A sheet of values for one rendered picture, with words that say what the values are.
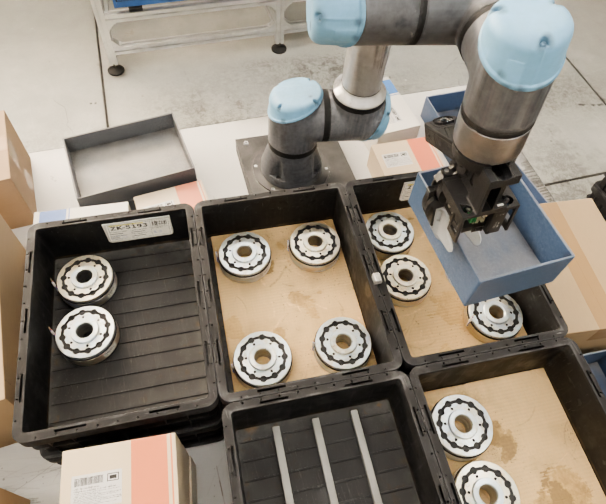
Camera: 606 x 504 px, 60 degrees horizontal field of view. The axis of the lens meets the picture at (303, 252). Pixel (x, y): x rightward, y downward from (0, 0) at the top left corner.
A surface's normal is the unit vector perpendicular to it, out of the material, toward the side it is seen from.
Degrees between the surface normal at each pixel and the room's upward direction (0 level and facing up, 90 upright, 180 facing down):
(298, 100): 7
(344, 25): 85
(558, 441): 0
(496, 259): 0
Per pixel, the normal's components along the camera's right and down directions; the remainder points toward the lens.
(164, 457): 0.04, -0.55
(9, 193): 0.34, 0.80
